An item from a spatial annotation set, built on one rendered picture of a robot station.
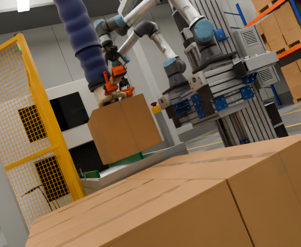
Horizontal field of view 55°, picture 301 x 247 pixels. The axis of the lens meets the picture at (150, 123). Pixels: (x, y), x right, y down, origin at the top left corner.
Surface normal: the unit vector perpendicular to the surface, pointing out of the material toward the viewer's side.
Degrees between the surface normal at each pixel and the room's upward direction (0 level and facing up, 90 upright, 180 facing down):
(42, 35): 90
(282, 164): 90
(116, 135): 90
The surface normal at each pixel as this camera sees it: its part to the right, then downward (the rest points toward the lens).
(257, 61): 0.36, -0.19
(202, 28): -0.08, 0.13
